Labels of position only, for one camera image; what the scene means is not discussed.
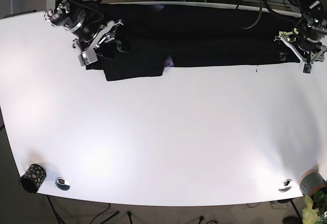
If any black gold-dotted cup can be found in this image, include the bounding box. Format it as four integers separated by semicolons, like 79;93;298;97
19;164;46;194

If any grey flower pot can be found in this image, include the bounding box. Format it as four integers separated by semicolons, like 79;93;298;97
299;170;326;197

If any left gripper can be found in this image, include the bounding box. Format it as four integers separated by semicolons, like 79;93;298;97
274;28;326;74

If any right silver table grommet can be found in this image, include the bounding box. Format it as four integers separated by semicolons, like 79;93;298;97
278;179;293;193

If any silver table grommet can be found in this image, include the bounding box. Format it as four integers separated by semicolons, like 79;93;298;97
55;177;70;191
278;179;293;193

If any green potted plant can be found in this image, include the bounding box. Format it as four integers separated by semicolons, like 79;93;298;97
302;190;326;224

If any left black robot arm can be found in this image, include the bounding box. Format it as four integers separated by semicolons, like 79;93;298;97
250;0;326;74

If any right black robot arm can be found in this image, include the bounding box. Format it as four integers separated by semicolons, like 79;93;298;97
44;0;130;66

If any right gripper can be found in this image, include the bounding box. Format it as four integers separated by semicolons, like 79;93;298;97
73;19;130;66

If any left silver table grommet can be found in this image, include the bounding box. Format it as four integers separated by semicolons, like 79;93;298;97
55;177;70;191

